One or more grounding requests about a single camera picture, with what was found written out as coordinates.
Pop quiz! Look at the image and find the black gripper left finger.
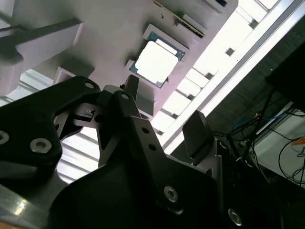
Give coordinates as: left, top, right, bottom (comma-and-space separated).
0, 75, 185, 214

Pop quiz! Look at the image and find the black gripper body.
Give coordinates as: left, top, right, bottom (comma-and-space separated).
47, 154, 224, 229

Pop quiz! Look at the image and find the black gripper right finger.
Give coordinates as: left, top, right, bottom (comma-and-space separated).
182, 110, 246, 229

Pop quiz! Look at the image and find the silver square CPU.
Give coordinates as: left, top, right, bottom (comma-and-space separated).
133, 32, 186, 88

